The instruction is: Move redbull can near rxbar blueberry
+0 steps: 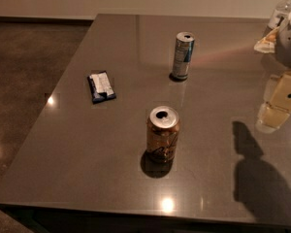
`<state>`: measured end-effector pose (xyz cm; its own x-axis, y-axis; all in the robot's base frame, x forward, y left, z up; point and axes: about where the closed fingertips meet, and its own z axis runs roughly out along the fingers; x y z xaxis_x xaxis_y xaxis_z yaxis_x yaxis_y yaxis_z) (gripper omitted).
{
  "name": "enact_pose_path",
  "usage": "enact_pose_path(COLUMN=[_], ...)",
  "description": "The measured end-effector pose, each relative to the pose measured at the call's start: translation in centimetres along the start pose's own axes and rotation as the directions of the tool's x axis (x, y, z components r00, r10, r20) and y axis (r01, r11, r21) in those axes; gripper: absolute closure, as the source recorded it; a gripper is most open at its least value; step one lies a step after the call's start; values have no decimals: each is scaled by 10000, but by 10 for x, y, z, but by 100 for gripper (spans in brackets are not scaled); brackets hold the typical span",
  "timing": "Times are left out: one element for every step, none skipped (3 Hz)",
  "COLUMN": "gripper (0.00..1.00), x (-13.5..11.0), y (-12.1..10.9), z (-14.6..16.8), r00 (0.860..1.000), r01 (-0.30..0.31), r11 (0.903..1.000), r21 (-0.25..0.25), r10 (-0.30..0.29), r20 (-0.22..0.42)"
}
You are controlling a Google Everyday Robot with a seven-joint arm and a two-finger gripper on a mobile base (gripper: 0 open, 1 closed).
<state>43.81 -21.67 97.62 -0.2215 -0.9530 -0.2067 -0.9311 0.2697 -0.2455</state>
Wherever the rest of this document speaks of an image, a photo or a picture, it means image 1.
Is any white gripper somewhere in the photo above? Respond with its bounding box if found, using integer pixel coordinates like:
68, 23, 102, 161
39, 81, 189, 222
255, 70, 291, 134

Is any slim blue silver Red Bull can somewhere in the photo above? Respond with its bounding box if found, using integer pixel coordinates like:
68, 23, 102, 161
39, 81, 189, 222
171, 32, 195, 81

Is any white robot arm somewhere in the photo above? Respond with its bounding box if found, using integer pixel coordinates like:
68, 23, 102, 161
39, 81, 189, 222
254, 13, 291, 133

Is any orange brown soda can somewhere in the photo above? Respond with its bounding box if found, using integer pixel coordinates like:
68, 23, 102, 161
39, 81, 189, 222
146, 106, 180, 163

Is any blue white RXBAR wrapper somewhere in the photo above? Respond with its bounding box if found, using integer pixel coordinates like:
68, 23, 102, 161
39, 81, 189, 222
87, 71, 116, 104

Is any clear plastic water bottle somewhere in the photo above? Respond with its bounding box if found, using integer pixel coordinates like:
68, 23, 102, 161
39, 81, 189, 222
268, 0, 291, 29

